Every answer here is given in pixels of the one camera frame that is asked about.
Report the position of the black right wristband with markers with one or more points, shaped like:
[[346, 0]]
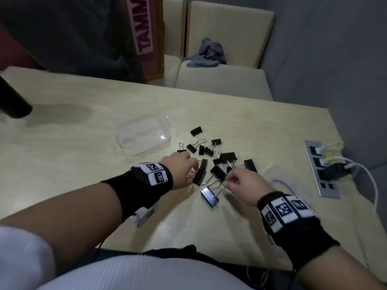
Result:
[[299, 235]]

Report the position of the person's left hand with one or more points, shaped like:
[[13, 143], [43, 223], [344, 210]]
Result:
[[178, 169]]

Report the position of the pile of black binder clips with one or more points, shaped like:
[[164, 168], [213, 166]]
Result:
[[226, 157]]

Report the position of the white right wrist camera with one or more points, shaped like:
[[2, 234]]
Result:
[[270, 238]]

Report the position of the black wristband with markers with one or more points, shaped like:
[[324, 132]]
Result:
[[133, 190], [299, 235]]

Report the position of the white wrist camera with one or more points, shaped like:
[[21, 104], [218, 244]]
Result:
[[145, 216], [270, 238]]

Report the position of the grey cloth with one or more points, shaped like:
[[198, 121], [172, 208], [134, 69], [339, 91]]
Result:
[[208, 54]]

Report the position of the person's left forearm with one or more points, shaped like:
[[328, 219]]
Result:
[[69, 220]]

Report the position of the beige upholstered chair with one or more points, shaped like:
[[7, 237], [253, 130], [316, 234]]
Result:
[[223, 78], [172, 27]]

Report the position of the transparent plastic box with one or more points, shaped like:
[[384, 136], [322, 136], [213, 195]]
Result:
[[143, 135]]

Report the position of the dark grey jacket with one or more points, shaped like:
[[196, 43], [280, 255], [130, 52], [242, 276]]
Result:
[[75, 36]]

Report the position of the black left wristband with markers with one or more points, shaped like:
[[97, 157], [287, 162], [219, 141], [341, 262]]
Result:
[[133, 190]]

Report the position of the black cylindrical object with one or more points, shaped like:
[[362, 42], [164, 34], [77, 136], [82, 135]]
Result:
[[13, 101]]

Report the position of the person's right hand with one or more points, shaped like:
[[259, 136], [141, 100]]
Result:
[[248, 185]]

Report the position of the single black binder clip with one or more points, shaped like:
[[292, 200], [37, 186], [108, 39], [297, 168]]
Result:
[[199, 175], [210, 196]]

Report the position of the red sign board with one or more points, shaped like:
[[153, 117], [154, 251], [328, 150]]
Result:
[[151, 57]]

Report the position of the transparent plastic lid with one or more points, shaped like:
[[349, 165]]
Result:
[[279, 178]]

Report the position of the white ribbed shirt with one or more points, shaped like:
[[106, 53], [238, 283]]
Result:
[[136, 274]]

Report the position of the black charger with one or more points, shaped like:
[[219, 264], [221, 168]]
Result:
[[335, 171]]

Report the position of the silver socket panel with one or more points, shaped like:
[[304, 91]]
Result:
[[328, 190]]

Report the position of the black waist belt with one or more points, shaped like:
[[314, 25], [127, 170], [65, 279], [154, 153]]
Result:
[[181, 252]]

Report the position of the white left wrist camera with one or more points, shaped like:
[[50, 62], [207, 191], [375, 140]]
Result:
[[145, 216]]

